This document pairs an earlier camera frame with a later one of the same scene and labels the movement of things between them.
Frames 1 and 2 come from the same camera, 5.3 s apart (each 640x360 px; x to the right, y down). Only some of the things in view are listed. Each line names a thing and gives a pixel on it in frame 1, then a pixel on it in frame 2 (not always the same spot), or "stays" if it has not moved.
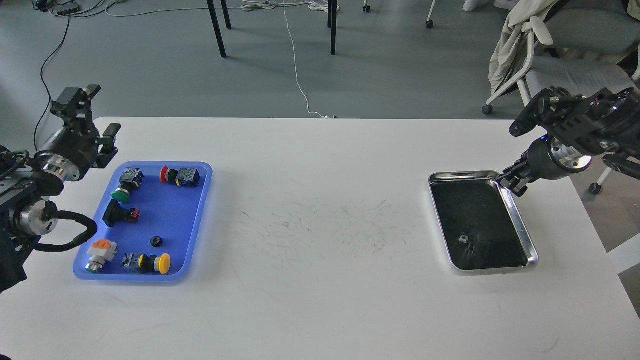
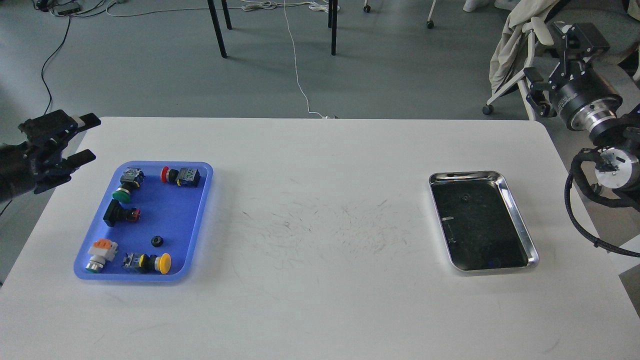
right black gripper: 546,159 → 584,100
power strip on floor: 66,8 stays
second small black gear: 156,241 stays
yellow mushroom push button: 148,264 stays
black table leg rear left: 226,14 stays
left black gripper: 73,150 → 18,170
